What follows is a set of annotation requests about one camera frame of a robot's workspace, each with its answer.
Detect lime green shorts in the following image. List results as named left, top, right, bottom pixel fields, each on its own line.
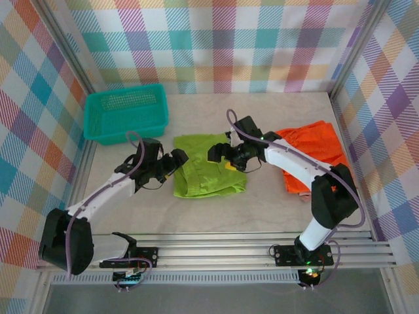
left=172, top=132, right=248, bottom=200

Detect orange shorts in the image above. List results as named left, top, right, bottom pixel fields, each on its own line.
left=274, top=120, right=353, bottom=194

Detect teal plastic basket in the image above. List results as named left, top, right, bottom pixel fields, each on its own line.
left=83, top=84, right=170, bottom=147

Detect left gripper thin black cable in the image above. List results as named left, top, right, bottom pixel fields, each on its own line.
left=140, top=178, right=164, bottom=192

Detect gripper thin black cable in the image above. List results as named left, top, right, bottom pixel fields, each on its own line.
left=244, top=156, right=263, bottom=173
left=140, top=178, right=164, bottom=192

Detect right gripper thin black cable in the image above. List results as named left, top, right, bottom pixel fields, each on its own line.
left=244, top=156, right=263, bottom=173

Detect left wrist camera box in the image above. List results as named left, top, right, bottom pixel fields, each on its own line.
left=140, top=137, right=163, bottom=161

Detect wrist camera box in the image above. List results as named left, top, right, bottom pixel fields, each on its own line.
left=140, top=137, right=163, bottom=161
left=234, top=115, right=263, bottom=140

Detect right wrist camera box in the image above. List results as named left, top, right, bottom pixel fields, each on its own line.
left=234, top=115, right=263, bottom=140

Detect aluminium table side rail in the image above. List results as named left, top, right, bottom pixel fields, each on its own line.
left=329, top=93, right=380, bottom=241
left=57, top=140, right=99, bottom=223

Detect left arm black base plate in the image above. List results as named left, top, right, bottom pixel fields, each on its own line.
left=99, top=247, right=160, bottom=270

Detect aluminium mounting rail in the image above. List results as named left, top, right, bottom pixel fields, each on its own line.
left=35, top=230, right=399, bottom=271

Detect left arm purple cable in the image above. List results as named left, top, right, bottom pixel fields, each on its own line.
left=65, top=130, right=155, bottom=293

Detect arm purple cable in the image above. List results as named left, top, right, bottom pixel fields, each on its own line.
left=226, top=109, right=367, bottom=291
left=65, top=130, right=155, bottom=293

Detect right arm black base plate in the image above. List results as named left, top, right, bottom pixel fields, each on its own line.
left=273, top=244, right=335, bottom=266

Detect grey slotted cable duct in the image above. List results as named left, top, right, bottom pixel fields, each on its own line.
left=51, top=273, right=301, bottom=285

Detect aluminium corner post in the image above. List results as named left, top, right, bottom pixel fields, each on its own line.
left=34, top=0, right=99, bottom=96
left=327, top=0, right=392, bottom=99

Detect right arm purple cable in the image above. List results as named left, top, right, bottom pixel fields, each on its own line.
left=226, top=109, right=367, bottom=291

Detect aluminium frame leg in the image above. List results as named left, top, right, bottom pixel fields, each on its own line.
left=382, top=270, right=409, bottom=314
left=31, top=270, right=54, bottom=314

